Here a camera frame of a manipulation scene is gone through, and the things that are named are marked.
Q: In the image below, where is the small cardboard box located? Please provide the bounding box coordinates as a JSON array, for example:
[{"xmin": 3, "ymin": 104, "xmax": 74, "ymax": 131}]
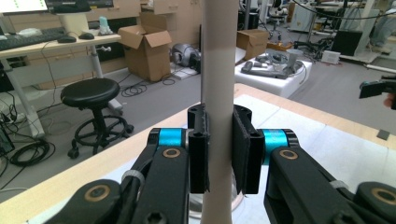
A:
[{"xmin": 235, "ymin": 28, "xmax": 270, "ymax": 61}]

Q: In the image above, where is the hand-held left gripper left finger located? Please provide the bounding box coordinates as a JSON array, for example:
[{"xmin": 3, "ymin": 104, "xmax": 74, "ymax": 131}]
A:
[{"xmin": 148, "ymin": 104, "xmax": 210, "ymax": 194}]

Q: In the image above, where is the light desk with white legs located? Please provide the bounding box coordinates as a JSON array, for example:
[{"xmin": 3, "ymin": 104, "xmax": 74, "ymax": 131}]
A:
[{"xmin": 0, "ymin": 33, "xmax": 124, "ymax": 138}]

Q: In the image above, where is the white monitor base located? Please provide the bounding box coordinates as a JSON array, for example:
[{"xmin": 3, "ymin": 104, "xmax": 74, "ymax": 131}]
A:
[{"xmin": 57, "ymin": 12, "xmax": 91, "ymax": 37}]

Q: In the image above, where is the black box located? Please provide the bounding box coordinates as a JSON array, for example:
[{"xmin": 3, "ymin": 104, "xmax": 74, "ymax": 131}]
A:
[{"xmin": 331, "ymin": 29, "xmax": 364, "ymax": 57}]

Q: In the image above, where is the grey rounded device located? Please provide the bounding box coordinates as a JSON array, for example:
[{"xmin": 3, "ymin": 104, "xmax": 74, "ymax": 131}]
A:
[{"xmin": 170, "ymin": 43, "xmax": 202, "ymax": 75}]

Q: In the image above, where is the flat white foam slab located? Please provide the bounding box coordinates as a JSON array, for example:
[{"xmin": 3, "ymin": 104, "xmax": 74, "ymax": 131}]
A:
[{"xmin": 169, "ymin": 64, "xmax": 201, "ymax": 81}]

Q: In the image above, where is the grey tape piece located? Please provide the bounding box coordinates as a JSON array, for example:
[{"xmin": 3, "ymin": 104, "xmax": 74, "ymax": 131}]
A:
[{"xmin": 375, "ymin": 128, "xmax": 392, "ymax": 141}]

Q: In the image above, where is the dark grey tool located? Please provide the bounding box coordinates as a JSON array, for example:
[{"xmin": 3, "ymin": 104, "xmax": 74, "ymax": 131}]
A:
[{"xmin": 240, "ymin": 60, "xmax": 290, "ymax": 80}]

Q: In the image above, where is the black computer tower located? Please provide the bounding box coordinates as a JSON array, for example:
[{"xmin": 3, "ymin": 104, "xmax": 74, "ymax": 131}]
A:
[{"xmin": 0, "ymin": 122, "xmax": 16, "ymax": 157}]

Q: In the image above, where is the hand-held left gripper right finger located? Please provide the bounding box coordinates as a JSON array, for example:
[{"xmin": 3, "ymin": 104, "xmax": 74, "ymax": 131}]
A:
[{"xmin": 232, "ymin": 105, "xmax": 300, "ymax": 196}]

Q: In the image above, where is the large open cardboard box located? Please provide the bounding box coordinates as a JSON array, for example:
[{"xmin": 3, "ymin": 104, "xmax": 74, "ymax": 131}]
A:
[{"xmin": 117, "ymin": 23, "xmax": 173, "ymax": 83}]

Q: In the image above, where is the silver metal utensil stand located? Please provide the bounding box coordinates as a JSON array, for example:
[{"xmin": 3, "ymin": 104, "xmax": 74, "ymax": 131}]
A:
[{"xmin": 190, "ymin": 0, "xmax": 245, "ymax": 224}]

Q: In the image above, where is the white board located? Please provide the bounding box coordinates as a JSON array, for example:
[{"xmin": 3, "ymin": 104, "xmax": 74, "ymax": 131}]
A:
[{"xmin": 233, "ymin": 46, "xmax": 248, "ymax": 65}]

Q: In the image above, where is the white grid mat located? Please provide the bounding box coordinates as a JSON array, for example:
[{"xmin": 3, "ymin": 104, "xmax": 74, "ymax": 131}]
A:
[{"xmin": 27, "ymin": 93, "xmax": 396, "ymax": 224}]

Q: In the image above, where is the white foam block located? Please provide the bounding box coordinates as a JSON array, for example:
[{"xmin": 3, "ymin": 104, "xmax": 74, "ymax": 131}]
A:
[{"xmin": 234, "ymin": 55, "xmax": 314, "ymax": 99}]

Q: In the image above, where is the beige cabinet row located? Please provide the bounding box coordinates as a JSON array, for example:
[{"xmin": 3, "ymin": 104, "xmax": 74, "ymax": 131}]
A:
[{"xmin": 6, "ymin": 0, "xmax": 204, "ymax": 91}]

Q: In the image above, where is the small white box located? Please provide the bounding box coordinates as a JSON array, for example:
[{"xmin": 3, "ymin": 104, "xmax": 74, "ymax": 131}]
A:
[{"xmin": 319, "ymin": 49, "xmax": 342, "ymax": 65}]

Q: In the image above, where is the black round stool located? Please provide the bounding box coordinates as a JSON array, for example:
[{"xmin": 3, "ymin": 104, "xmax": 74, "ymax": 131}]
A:
[{"xmin": 60, "ymin": 77, "xmax": 135, "ymax": 161}]

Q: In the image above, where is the black keyboard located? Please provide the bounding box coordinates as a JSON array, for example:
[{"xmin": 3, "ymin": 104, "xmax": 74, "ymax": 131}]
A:
[{"xmin": 0, "ymin": 26, "xmax": 67, "ymax": 52}]

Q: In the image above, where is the white lit monitor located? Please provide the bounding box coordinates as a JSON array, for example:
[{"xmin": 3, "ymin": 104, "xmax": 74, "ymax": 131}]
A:
[{"xmin": 0, "ymin": 0, "xmax": 50, "ymax": 14}]

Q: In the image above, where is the pale teal figurine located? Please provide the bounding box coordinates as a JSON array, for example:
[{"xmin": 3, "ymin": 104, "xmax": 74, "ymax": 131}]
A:
[{"xmin": 97, "ymin": 16, "xmax": 114, "ymax": 36}]

